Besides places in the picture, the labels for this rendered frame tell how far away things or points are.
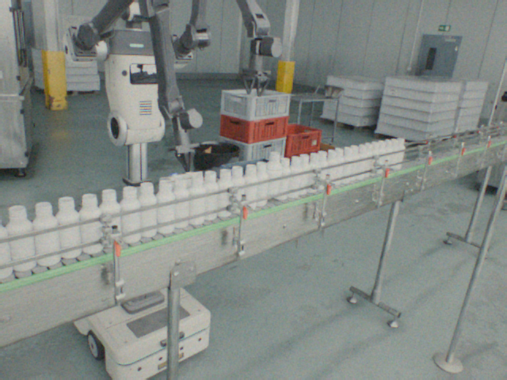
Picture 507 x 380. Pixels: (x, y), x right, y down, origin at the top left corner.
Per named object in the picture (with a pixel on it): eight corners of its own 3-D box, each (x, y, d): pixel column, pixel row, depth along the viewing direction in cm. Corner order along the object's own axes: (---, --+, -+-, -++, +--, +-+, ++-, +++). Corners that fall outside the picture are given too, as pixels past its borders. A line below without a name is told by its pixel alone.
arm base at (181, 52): (169, 35, 185) (175, 59, 185) (177, 25, 179) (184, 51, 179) (185, 36, 191) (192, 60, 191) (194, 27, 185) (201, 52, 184)
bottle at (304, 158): (294, 189, 178) (299, 153, 172) (307, 191, 176) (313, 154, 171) (291, 194, 172) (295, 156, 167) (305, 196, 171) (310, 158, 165)
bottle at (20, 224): (5, 271, 103) (-3, 211, 97) (19, 260, 108) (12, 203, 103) (29, 274, 103) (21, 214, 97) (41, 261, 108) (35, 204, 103)
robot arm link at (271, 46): (263, 21, 155) (246, 21, 149) (287, 22, 147) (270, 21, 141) (262, 54, 159) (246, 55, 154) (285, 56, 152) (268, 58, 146)
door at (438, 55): (441, 120, 1072) (461, 36, 1001) (405, 113, 1141) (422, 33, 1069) (443, 119, 1079) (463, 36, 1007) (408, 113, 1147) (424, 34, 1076)
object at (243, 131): (248, 144, 384) (250, 121, 376) (218, 135, 409) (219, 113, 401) (287, 137, 428) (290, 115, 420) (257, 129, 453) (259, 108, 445)
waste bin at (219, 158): (207, 225, 368) (211, 156, 346) (180, 207, 398) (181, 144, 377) (245, 214, 397) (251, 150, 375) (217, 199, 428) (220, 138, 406)
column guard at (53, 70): (49, 110, 791) (44, 51, 754) (43, 106, 818) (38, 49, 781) (70, 108, 817) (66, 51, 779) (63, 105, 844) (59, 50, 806)
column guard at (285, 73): (282, 103, 1131) (287, 61, 1093) (272, 100, 1158) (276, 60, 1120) (292, 102, 1156) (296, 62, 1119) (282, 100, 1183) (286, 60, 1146)
